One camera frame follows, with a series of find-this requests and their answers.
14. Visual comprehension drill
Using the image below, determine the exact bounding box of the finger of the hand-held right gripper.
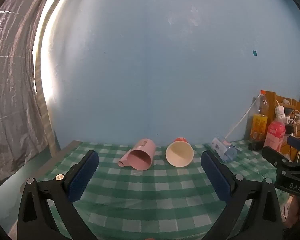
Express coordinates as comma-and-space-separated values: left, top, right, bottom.
287, 135, 300, 153
262, 145, 291, 171

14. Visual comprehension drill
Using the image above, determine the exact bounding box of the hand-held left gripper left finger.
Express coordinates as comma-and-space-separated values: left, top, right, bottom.
17, 150, 100, 240

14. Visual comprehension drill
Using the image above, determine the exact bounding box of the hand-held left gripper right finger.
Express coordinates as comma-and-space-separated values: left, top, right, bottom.
201, 151, 284, 240

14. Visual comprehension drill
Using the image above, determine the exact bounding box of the red paper cup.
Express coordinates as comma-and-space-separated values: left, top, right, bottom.
165, 137, 194, 168

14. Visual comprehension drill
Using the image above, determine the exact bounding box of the pink plastic mug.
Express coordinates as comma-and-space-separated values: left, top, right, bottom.
118, 138, 156, 171

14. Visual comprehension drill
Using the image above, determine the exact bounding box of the person's right hand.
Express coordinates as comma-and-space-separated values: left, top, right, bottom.
284, 196, 300, 228

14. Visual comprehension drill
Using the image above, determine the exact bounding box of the small black box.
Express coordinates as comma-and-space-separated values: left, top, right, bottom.
248, 142, 264, 151

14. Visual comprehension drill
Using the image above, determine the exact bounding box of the pink drink bottle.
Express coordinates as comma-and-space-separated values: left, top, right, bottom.
263, 120, 286, 153

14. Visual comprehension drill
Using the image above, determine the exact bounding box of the small clear water bottle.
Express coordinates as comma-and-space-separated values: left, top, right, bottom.
212, 136, 238, 162

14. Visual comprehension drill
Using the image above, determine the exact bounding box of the white power strip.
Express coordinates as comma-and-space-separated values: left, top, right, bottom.
275, 100, 300, 126

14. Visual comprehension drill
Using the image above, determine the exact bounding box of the orange drink bottle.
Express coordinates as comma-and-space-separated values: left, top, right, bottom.
250, 90, 269, 142

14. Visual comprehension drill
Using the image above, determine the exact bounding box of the wooden rack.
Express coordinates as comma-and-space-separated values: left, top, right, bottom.
244, 91, 300, 163

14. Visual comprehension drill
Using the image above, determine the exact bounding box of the green checkered tablecloth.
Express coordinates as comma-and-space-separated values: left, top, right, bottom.
37, 140, 291, 240

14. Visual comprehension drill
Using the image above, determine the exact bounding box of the black plastic sheet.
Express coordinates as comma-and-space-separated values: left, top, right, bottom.
0, 0, 65, 197

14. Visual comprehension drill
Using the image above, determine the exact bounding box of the white cable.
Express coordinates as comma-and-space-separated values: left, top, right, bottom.
224, 93, 262, 139

